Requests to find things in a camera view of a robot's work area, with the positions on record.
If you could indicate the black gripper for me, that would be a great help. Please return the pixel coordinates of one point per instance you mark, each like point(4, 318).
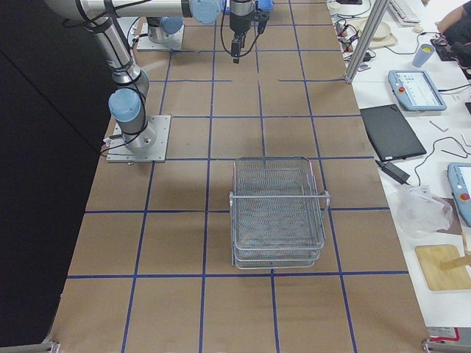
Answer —
point(238, 20)

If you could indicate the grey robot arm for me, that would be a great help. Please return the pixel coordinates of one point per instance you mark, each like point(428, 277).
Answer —
point(127, 104)
point(160, 28)

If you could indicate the beige tray with plates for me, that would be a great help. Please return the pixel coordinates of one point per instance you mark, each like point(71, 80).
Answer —
point(382, 37)

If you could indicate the blue teach pendant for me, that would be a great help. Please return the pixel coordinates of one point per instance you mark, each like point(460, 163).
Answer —
point(415, 91)
point(458, 175)

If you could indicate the black laptop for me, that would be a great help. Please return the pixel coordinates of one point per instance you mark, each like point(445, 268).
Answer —
point(390, 134)

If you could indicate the blue cup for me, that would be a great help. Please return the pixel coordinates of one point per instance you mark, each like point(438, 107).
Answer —
point(423, 54)

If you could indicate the black power adapter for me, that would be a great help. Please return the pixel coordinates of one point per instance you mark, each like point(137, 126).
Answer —
point(391, 170)

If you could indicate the clear plastic bag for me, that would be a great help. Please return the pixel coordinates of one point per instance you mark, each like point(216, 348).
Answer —
point(417, 210)

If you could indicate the wooden board stand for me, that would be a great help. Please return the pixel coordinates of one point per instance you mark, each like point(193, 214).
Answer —
point(443, 267)

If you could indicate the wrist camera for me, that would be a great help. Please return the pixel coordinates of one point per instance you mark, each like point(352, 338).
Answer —
point(262, 10)

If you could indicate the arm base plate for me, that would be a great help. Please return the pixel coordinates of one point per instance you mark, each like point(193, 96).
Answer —
point(173, 42)
point(150, 145)

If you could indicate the aluminium frame post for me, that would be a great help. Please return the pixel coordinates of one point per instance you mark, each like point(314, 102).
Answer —
point(371, 25)

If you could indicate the metal wire shelf tray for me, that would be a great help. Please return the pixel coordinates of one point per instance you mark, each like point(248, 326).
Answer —
point(276, 213)

